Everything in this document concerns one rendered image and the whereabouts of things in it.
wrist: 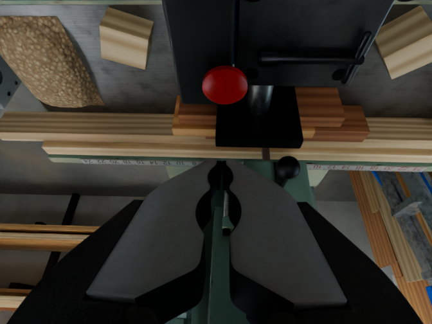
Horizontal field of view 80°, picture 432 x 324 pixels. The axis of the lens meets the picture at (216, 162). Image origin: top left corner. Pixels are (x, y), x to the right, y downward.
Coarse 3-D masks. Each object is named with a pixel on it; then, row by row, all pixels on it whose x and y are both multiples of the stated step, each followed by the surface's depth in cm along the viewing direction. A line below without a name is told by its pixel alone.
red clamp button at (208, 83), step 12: (216, 72) 16; (228, 72) 16; (240, 72) 16; (204, 84) 17; (216, 84) 17; (228, 84) 16; (240, 84) 17; (216, 96) 17; (228, 96) 17; (240, 96) 17
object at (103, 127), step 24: (0, 120) 37; (24, 120) 37; (48, 120) 37; (72, 120) 37; (96, 120) 37; (120, 120) 37; (144, 120) 37; (168, 120) 37; (384, 120) 36; (408, 120) 36; (192, 144) 37; (312, 144) 36; (336, 144) 35; (360, 144) 35; (384, 144) 35; (408, 144) 35
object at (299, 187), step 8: (248, 160) 28; (256, 160) 28; (256, 168) 28; (264, 168) 28; (272, 168) 28; (304, 168) 28; (272, 176) 27; (296, 176) 27; (304, 176) 27; (288, 184) 27; (296, 184) 27; (304, 184) 27; (296, 192) 26; (304, 192) 26; (304, 200) 26
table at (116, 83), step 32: (0, 0) 25; (32, 0) 25; (64, 0) 25; (96, 0) 25; (128, 0) 24; (160, 0) 24; (416, 0) 23; (96, 32) 27; (160, 32) 27; (96, 64) 31; (160, 64) 30; (128, 96) 35; (160, 96) 35; (352, 96) 33; (384, 96) 33; (416, 96) 33
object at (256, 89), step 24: (264, 96) 26; (288, 96) 29; (216, 120) 28; (240, 120) 28; (264, 120) 28; (288, 120) 28; (216, 144) 27; (240, 144) 27; (264, 144) 27; (288, 144) 27
